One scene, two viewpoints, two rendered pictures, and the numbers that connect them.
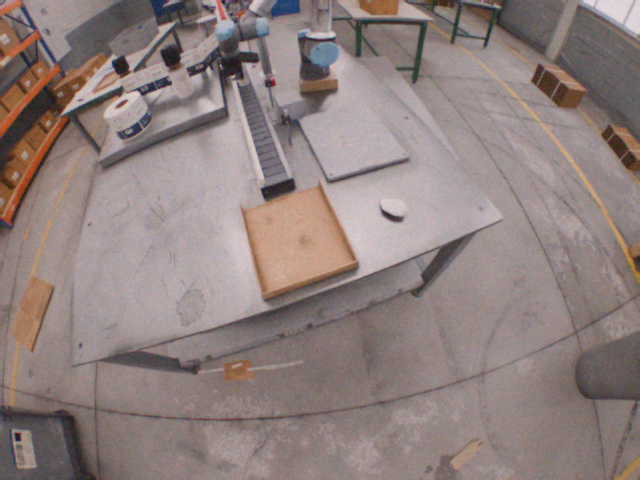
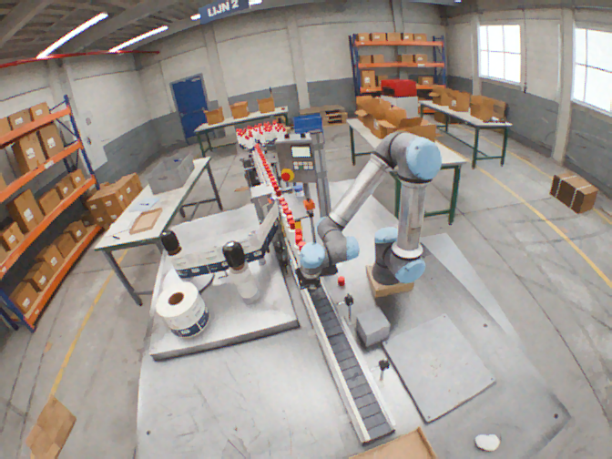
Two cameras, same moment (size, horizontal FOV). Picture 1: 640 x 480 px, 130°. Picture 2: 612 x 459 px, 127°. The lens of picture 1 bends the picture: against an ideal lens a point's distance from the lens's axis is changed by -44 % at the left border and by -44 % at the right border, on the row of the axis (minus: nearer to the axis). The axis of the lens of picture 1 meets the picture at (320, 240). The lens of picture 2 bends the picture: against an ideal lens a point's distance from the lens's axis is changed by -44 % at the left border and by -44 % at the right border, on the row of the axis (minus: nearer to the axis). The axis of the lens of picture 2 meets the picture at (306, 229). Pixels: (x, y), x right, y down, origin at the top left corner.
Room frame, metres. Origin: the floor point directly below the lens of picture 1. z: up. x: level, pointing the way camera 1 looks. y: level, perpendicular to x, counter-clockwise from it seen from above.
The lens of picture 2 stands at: (0.37, 0.21, 1.76)
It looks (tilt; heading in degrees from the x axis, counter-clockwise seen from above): 34 degrees down; 3
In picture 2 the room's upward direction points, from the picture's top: 10 degrees counter-clockwise
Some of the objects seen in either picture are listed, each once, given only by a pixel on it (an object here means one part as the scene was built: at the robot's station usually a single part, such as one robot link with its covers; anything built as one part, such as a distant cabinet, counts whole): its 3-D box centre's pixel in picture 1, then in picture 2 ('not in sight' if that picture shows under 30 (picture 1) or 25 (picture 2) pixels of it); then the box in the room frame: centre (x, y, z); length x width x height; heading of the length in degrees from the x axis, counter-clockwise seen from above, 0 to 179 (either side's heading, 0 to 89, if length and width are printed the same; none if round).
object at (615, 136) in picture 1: (626, 147); not in sight; (1.61, -4.21, 0.11); 0.65 x 0.54 x 0.22; 179
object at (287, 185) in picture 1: (241, 79); (305, 273); (1.35, 0.31, 0.85); 1.65 x 0.11 x 0.05; 14
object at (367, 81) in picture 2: not in sight; (400, 74); (8.51, -2.78, 1.26); 2.78 x 0.61 x 2.51; 92
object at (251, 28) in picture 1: (252, 28); (339, 248); (1.09, 0.15, 1.19); 0.11 x 0.11 x 0.08; 13
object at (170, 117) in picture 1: (164, 97); (217, 280); (1.37, 0.77, 0.86); 0.80 x 0.67 x 0.05; 14
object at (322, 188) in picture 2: (256, 14); (324, 205); (1.43, 0.17, 1.16); 0.04 x 0.04 x 0.67; 14
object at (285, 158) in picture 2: not in sight; (300, 158); (1.48, 0.25, 1.38); 0.17 x 0.10 x 0.19; 69
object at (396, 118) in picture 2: not in sight; (402, 128); (3.28, -0.87, 0.96); 0.53 x 0.45 x 0.37; 94
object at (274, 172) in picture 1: (241, 78); (305, 272); (1.35, 0.31, 0.86); 1.65 x 0.08 x 0.04; 14
